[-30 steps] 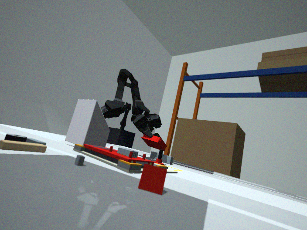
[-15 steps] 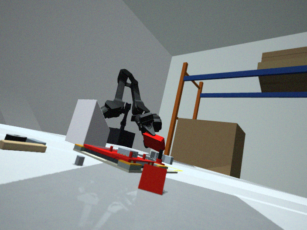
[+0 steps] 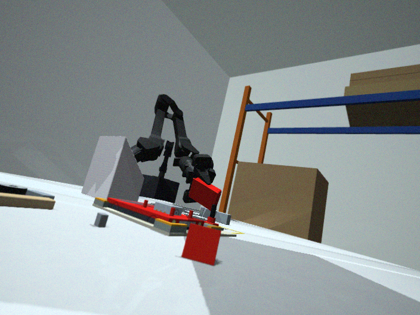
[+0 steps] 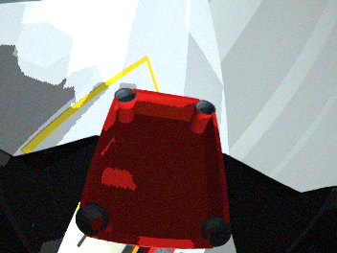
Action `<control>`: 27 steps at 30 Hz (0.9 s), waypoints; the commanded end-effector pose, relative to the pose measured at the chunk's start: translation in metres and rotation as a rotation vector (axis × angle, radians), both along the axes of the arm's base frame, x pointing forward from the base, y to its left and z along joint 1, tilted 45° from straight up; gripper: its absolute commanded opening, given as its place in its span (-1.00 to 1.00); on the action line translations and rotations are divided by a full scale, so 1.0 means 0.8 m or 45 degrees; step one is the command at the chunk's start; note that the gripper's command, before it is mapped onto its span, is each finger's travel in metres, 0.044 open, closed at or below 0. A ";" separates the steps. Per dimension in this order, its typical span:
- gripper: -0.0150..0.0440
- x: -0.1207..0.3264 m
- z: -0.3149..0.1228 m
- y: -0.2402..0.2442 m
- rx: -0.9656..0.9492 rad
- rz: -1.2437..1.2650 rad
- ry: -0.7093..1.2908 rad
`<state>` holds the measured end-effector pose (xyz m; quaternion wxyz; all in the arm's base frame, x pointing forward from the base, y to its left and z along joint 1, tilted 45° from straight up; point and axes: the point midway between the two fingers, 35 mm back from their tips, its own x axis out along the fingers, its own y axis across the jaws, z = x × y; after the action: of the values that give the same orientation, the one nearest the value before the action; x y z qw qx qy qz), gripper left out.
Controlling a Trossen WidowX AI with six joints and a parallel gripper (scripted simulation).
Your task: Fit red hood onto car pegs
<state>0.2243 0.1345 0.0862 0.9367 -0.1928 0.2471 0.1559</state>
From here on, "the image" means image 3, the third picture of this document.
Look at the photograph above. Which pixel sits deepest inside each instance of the tan flat bar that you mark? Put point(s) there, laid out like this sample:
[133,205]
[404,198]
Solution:
[22,201]

